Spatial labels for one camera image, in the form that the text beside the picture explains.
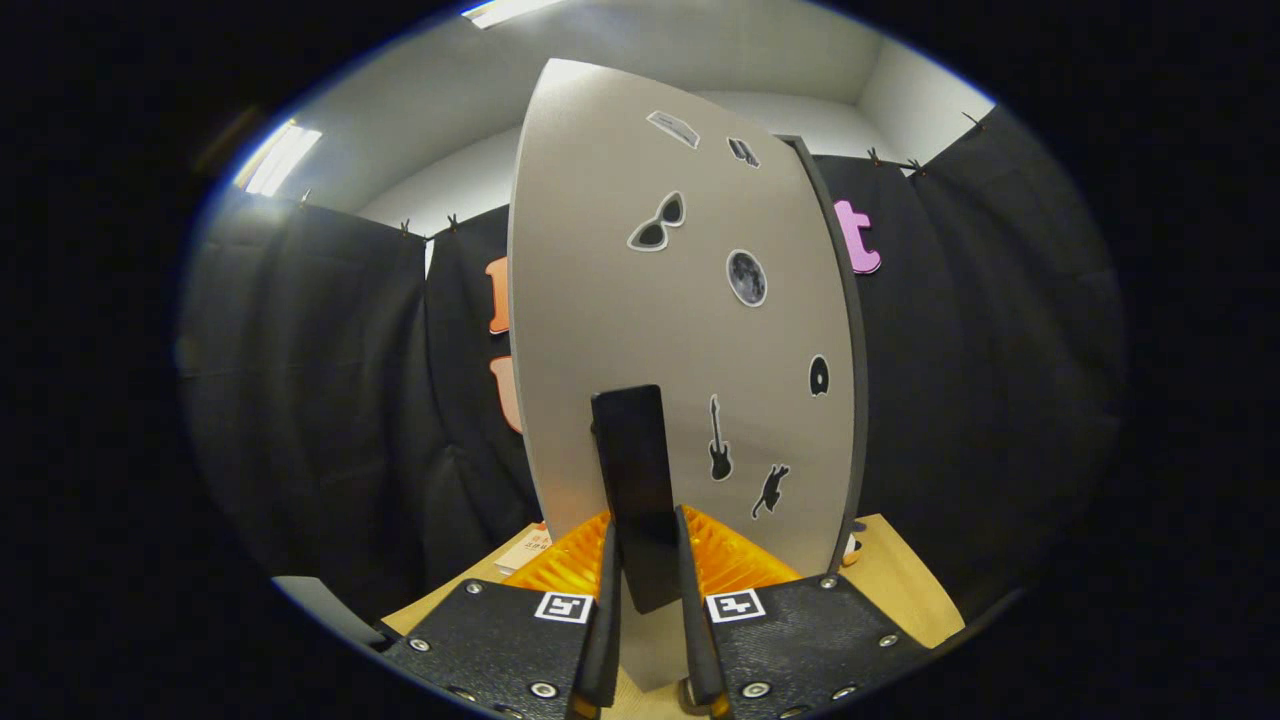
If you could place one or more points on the beige shoe cabinet door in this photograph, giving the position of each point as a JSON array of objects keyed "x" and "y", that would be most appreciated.
[{"x": 620, "y": 300}]

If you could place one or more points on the small orange toy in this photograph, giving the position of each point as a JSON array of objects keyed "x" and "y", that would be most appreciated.
[{"x": 850, "y": 550}]

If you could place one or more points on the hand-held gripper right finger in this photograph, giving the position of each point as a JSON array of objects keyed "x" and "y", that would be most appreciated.
[{"x": 695, "y": 640}]

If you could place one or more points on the dark grey shoe cabinet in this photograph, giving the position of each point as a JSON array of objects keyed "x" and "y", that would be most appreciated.
[{"x": 860, "y": 350}]

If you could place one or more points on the black backdrop cloth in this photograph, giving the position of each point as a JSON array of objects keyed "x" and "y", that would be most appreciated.
[{"x": 1000, "y": 400}]

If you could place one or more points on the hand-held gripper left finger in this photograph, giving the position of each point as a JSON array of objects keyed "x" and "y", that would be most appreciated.
[{"x": 605, "y": 640}]

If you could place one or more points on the long ceiling light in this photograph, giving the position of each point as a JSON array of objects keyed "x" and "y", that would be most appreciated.
[
  {"x": 280, "y": 158},
  {"x": 500, "y": 10}
]

